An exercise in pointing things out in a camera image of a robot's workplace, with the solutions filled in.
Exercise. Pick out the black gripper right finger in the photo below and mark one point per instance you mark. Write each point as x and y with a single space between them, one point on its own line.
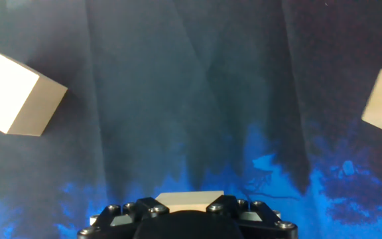
244 209

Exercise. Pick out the blue mountain print cloth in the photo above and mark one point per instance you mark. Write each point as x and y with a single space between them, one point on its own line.
191 99

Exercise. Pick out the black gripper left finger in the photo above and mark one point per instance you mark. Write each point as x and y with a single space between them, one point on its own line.
138 209

